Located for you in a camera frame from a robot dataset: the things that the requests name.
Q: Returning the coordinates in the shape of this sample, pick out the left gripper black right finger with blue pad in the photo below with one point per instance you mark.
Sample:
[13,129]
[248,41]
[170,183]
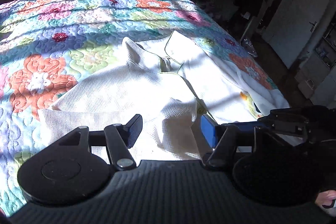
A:
[226,140]

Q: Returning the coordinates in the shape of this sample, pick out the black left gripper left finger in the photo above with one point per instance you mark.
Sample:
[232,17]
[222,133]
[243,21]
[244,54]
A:
[116,138]

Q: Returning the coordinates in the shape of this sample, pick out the white waffle knit garment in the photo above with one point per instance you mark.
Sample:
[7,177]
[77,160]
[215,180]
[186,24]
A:
[170,82]

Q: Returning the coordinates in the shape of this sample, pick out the person's right hand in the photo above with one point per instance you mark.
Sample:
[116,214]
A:
[325,201]

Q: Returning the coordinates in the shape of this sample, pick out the colourful floral quilted bedspread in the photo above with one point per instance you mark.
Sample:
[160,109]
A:
[47,46]

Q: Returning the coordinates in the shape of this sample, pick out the white door with handle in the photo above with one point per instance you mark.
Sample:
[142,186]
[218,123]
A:
[292,26]

